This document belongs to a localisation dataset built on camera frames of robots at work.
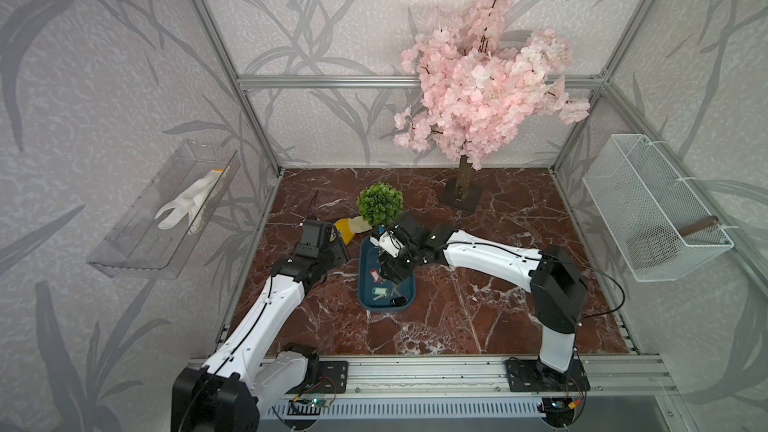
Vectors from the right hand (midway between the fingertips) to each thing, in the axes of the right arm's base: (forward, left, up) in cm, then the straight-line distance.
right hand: (387, 265), depth 84 cm
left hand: (+3, +13, +4) cm, 14 cm away
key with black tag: (-6, -3, -10) cm, 12 cm away
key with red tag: (0, +4, -7) cm, 8 cm away
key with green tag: (-4, +2, -9) cm, 10 cm away
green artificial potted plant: (+18, +2, +5) cm, 19 cm away
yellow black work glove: (+18, +14, -7) cm, 24 cm away
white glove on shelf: (+2, +41, +27) cm, 49 cm away
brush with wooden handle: (-2, -66, +13) cm, 68 cm away
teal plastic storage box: (+7, +7, -8) cm, 12 cm away
